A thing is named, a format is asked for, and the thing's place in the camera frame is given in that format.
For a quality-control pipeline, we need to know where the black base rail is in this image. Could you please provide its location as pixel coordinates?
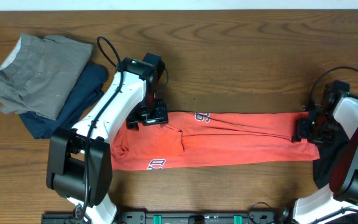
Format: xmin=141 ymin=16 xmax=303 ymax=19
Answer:
xmin=41 ymin=202 xmax=288 ymax=224

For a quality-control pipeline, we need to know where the black garment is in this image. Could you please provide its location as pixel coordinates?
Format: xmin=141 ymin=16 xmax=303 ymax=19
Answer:
xmin=313 ymin=130 xmax=349 ymax=189

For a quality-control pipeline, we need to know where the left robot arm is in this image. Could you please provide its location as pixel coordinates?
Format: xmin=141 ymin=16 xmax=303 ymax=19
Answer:
xmin=42 ymin=53 xmax=168 ymax=223

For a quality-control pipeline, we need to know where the navy folded garment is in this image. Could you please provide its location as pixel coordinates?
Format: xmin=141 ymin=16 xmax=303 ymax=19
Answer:
xmin=19 ymin=62 xmax=108 ymax=139

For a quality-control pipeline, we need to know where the red t-shirt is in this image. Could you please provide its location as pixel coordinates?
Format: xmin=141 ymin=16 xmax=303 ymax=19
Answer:
xmin=111 ymin=112 xmax=319 ymax=170

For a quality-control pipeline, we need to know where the grey folded garment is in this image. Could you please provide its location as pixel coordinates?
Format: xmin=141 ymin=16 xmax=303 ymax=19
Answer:
xmin=0 ymin=34 xmax=93 ymax=120

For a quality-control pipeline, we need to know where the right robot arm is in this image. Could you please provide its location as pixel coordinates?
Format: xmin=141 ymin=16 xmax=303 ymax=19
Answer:
xmin=282 ymin=80 xmax=358 ymax=223

